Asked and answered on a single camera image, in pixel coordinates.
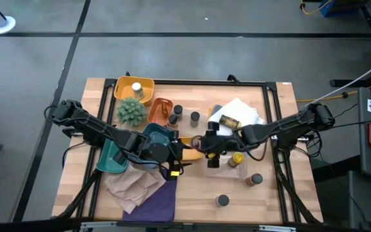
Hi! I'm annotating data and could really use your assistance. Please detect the orange spice jar black lid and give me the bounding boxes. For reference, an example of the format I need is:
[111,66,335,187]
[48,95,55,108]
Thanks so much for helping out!
[167,114,179,129]

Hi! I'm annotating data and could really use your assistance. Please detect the dark blue plastic bin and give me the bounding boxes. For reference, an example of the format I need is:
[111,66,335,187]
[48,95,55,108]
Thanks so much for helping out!
[129,122,180,170]

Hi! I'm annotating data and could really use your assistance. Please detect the yellow floor cable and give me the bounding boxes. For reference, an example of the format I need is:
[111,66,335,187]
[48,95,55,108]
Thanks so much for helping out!
[299,0,332,16]

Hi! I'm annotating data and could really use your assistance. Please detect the green succulent potted plant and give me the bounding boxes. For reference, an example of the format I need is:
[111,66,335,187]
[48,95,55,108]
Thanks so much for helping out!
[116,97,147,128]

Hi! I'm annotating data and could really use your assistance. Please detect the orange plastic bin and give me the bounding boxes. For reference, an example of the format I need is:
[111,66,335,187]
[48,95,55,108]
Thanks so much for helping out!
[147,97,174,127]

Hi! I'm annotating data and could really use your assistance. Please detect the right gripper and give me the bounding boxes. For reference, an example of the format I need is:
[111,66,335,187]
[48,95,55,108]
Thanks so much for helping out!
[198,130,240,169]

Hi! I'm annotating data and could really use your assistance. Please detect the black desk legs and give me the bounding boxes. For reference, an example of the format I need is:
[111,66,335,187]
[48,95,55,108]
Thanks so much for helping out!
[329,0,371,88]

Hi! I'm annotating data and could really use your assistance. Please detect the tan cloth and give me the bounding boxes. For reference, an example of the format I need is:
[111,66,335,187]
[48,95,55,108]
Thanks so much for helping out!
[103,162,167,215]

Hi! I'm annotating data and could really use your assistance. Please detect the green teal plastic bin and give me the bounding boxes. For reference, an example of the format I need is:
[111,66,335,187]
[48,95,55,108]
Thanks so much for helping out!
[95,137,131,174]

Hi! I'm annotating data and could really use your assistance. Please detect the dark cabinet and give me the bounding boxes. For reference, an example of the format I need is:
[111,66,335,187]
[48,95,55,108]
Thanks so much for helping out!
[314,154,371,232]

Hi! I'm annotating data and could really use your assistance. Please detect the clear plastic bin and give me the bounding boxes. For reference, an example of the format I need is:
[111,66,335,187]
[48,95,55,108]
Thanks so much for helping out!
[204,144,248,179]
[168,108,207,138]

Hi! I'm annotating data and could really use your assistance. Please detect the white cap spice jar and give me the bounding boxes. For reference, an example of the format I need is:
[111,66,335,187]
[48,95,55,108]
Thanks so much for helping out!
[131,82,145,101]

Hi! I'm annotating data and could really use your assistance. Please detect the red-brown spice jar black lid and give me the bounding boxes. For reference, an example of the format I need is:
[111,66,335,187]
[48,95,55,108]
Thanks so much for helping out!
[245,172,264,187]

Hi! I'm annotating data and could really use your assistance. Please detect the black power cable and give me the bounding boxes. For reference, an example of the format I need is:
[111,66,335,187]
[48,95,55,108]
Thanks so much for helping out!
[333,117,371,133]

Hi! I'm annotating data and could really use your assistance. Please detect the white towel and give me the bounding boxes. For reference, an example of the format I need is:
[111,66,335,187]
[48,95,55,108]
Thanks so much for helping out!
[216,97,266,136]

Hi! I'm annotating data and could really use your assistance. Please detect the large yellow plastic bin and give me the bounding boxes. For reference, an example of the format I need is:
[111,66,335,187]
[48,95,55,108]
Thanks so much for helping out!
[113,75,156,106]

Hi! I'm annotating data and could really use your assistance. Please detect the green herb jar black lid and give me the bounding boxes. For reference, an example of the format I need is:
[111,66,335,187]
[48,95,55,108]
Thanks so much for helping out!
[190,111,201,128]
[173,104,184,122]

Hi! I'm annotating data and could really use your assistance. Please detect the purple cloth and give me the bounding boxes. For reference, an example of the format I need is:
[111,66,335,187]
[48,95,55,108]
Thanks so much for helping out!
[121,173,178,223]

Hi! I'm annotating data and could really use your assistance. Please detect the clear spice packet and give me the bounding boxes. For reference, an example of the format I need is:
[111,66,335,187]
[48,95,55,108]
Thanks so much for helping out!
[159,100,170,119]

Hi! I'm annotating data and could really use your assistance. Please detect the silver aluminium bar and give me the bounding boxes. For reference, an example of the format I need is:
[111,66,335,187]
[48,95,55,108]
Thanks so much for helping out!
[258,224,298,232]
[80,220,119,232]

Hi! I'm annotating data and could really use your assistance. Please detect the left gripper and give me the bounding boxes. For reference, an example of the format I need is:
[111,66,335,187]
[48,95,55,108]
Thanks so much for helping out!
[139,133,195,177]

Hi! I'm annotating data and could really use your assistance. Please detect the orange cable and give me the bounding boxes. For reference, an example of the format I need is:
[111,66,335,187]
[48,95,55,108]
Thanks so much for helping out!
[296,78,371,103]

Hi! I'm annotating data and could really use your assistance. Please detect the black aluminium rig frame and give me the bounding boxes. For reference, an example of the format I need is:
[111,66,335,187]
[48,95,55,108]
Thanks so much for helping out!
[52,72,325,226]

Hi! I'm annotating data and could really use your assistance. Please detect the white round stand base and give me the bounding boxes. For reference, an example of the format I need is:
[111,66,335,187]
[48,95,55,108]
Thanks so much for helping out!
[0,15,17,35]

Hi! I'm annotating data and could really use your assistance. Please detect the small yellow plastic bin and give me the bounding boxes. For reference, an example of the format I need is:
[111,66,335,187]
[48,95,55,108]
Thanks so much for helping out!
[178,137,205,161]

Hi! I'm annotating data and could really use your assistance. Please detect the dark spice jar black lid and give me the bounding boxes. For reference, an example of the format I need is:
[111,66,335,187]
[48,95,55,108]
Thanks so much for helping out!
[215,194,231,208]

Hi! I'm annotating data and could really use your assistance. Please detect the white cable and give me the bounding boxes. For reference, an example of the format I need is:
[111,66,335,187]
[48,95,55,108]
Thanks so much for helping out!
[301,53,371,109]

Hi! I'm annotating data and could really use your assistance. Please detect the brown spice jar yellow lid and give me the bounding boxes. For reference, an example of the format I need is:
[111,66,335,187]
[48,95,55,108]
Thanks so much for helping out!
[227,151,246,169]
[219,114,242,130]

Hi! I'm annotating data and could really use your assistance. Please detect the green spice tin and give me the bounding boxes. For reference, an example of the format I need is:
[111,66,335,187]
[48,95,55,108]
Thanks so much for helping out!
[113,150,127,165]

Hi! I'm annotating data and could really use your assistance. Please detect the blue box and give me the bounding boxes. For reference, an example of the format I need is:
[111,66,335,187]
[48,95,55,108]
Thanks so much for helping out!
[319,0,360,17]

